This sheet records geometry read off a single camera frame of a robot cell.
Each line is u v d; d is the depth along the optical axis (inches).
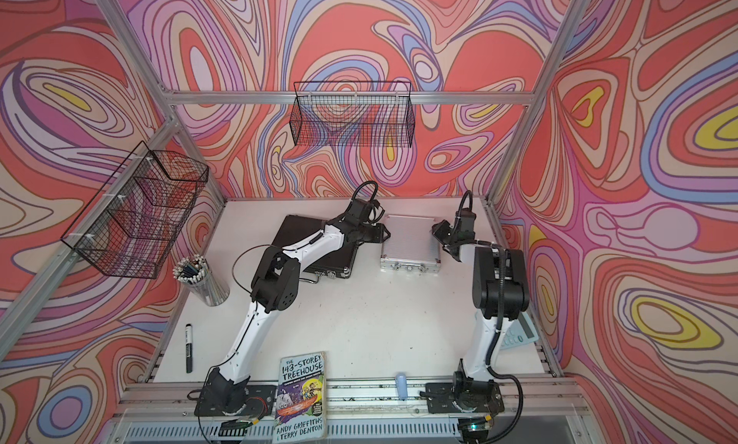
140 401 29.5
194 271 32.3
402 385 28.9
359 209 32.4
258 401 28.5
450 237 37.7
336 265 35.8
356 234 33.2
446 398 28.9
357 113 37.8
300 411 27.4
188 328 33.8
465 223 32.0
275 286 24.3
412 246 40.3
